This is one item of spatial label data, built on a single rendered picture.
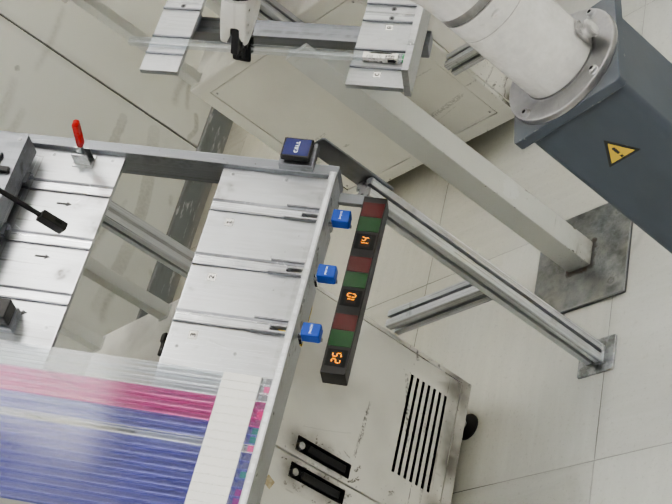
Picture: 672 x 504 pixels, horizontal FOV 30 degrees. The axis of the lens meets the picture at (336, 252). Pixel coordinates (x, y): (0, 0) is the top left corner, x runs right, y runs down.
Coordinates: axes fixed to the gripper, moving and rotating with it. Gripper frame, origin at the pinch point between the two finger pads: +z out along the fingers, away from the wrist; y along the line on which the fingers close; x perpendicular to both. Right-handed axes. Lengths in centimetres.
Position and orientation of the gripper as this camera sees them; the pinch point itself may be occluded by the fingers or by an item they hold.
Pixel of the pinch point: (243, 47)
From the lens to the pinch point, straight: 221.0
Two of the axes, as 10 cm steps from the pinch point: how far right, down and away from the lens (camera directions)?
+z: -0.4, 5.5, 8.4
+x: 9.8, 2.0, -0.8
